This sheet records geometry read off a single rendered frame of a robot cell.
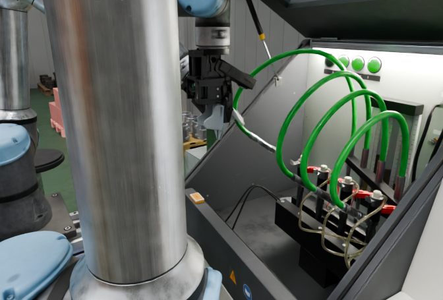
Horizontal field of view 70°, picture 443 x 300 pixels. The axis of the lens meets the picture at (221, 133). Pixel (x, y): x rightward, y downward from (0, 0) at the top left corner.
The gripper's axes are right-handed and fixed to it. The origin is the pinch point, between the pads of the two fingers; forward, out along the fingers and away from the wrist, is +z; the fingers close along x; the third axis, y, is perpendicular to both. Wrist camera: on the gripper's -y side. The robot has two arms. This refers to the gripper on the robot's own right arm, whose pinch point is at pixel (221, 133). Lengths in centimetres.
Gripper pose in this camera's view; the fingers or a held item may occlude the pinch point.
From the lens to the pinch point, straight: 75.6
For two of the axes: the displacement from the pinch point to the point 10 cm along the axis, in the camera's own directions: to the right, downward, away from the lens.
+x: 4.7, 2.7, -8.4
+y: -8.8, 1.4, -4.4
